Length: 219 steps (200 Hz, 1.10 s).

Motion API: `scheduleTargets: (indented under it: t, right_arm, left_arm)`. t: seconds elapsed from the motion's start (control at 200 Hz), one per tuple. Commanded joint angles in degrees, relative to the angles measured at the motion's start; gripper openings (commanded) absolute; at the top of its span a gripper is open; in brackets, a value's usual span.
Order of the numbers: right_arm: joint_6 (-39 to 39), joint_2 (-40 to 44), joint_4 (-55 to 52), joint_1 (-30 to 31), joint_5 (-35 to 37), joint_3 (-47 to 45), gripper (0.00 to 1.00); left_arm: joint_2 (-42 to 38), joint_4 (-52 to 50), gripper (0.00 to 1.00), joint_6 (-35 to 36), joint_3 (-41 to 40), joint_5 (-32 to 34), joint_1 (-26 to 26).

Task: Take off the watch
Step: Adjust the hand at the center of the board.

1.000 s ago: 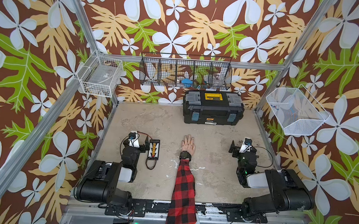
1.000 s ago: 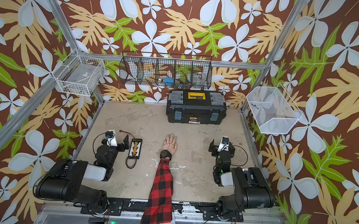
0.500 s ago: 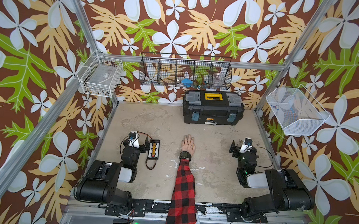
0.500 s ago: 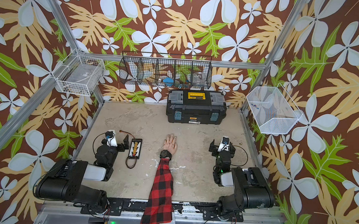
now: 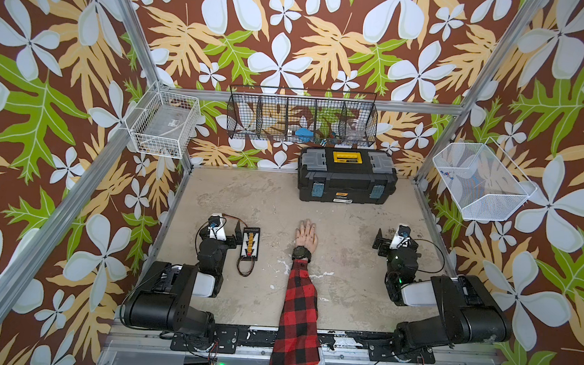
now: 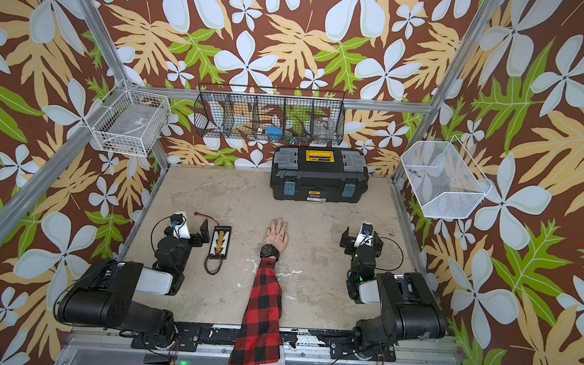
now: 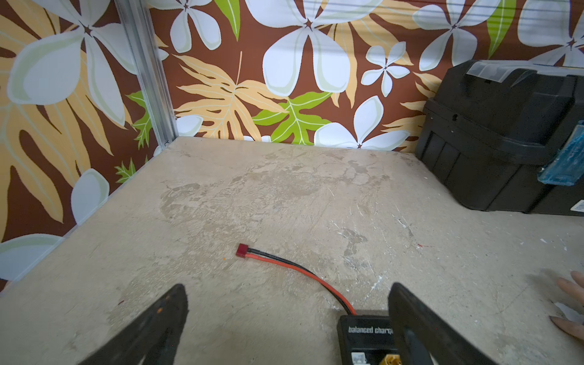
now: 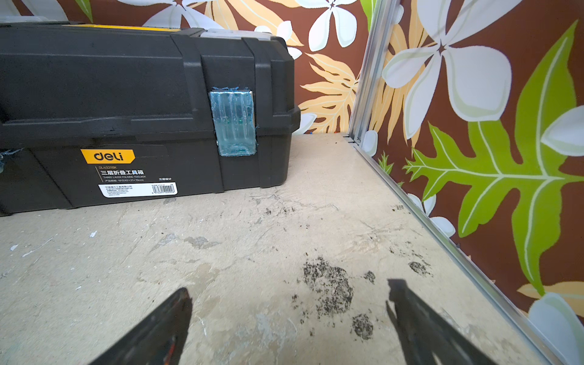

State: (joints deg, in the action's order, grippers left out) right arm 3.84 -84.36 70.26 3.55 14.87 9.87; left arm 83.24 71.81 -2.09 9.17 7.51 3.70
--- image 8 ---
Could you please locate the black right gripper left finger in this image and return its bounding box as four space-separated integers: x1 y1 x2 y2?
92 287 193 364

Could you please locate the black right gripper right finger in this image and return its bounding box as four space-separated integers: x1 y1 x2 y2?
386 279 494 364

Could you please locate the black deli toolbox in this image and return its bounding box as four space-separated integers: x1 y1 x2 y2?
1 22 301 216

